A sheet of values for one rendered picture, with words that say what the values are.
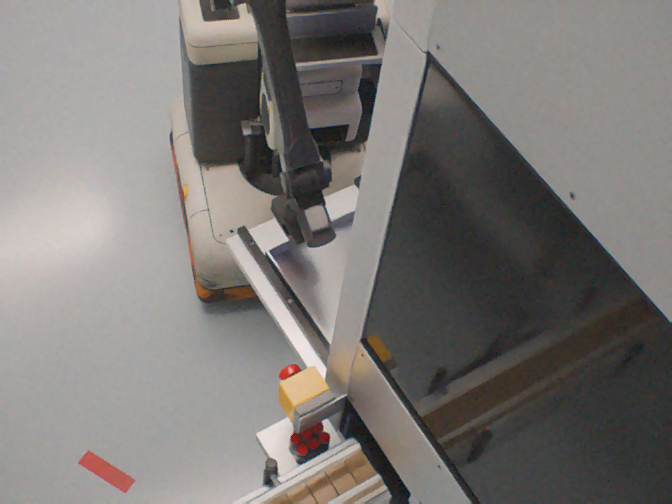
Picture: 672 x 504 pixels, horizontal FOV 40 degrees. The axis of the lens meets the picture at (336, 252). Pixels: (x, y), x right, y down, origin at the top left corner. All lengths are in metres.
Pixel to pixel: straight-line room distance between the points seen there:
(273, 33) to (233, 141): 1.23
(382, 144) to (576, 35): 0.39
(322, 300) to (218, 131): 0.96
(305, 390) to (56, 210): 1.68
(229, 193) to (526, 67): 1.98
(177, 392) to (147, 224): 0.60
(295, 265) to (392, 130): 0.85
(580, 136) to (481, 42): 0.14
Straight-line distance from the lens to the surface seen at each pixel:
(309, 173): 1.63
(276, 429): 1.71
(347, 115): 2.28
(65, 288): 2.93
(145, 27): 3.64
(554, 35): 0.80
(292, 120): 1.58
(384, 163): 1.11
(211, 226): 2.68
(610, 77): 0.76
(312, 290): 1.85
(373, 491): 1.63
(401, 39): 0.99
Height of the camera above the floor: 2.45
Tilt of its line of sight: 55 degrees down
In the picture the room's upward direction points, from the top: 9 degrees clockwise
